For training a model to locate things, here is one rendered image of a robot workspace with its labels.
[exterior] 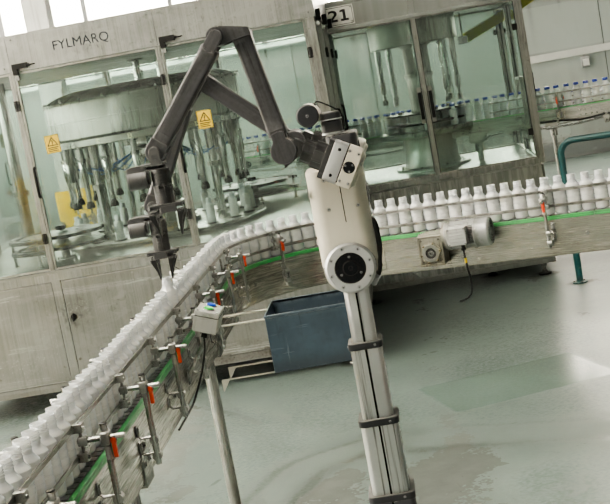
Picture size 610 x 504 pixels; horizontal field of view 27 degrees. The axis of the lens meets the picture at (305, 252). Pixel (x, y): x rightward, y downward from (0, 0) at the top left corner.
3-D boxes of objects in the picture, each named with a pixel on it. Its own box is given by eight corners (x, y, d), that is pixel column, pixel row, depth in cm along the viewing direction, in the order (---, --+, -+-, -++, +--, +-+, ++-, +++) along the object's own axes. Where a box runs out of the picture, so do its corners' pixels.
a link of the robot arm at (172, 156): (194, 94, 407) (200, 92, 418) (177, 88, 408) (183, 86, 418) (157, 218, 416) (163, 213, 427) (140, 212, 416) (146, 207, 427)
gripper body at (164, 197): (182, 207, 370) (177, 182, 369) (148, 213, 370) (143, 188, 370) (185, 205, 376) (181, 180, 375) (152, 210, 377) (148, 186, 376)
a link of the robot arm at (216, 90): (194, 64, 406) (199, 63, 416) (173, 99, 409) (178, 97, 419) (310, 139, 408) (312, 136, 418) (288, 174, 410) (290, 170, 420)
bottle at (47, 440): (55, 490, 273) (40, 417, 271) (73, 492, 269) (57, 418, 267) (34, 500, 269) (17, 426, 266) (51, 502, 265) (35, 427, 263)
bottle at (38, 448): (57, 508, 260) (41, 432, 258) (28, 513, 260) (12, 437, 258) (62, 498, 266) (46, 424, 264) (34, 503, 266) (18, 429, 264)
